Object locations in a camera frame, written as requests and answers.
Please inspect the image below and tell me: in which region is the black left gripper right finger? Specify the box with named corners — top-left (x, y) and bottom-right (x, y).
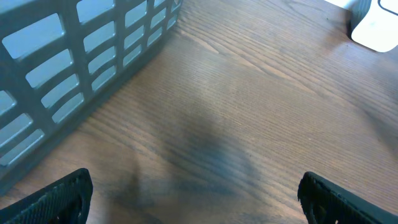
top-left (297, 172), bottom-right (397, 224)

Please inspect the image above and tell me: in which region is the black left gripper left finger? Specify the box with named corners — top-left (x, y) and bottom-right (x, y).
top-left (1, 168), bottom-right (93, 224)

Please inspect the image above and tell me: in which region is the grey plastic basket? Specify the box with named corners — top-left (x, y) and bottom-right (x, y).
top-left (1, 0), bottom-right (182, 194)

